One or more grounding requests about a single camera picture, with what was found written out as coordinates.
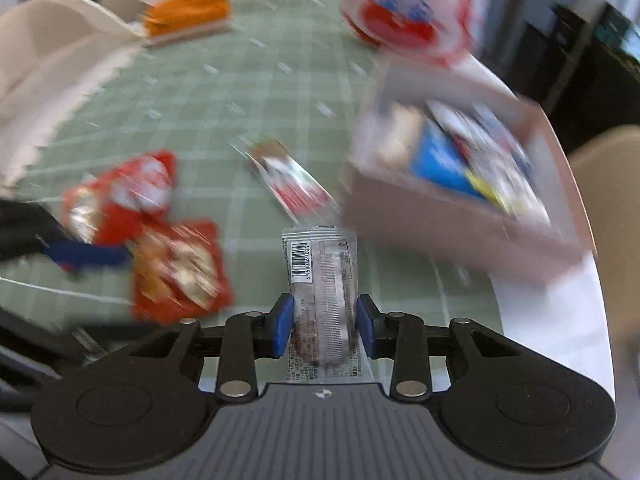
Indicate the orange tissue box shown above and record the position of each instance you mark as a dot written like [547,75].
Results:
[187,10]

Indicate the brown snack packet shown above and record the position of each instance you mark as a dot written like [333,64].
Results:
[404,135]

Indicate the black cabinet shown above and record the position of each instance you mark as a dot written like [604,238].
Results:
[590,60]

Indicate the rabbit-shaped snack bag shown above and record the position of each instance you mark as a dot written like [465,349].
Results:
[415,5]

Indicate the grey clear snack bar packet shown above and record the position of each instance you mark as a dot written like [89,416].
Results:
[322,280]

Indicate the white blue yellow snack packet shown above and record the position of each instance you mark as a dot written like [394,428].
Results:
[500,160]

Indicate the blue seaweed snack packet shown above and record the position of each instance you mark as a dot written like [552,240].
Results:
[440,162]

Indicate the red snack packet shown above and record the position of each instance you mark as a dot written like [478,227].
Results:
[125,195]

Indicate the white chair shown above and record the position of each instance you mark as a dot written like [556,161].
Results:
[45,45]

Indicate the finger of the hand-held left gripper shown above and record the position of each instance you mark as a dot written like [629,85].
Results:
[85,255]
[35,332]

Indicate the red white bar packet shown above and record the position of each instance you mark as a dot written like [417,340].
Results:
[290,180]

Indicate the pink cardboard box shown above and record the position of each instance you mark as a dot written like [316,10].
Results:
[430,225]

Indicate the orange-red snack packet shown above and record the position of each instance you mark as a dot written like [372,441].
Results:
[180,270]

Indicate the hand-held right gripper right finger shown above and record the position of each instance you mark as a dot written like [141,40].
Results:
[367,327]

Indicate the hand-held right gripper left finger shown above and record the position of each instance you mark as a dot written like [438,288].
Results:
[281,327]

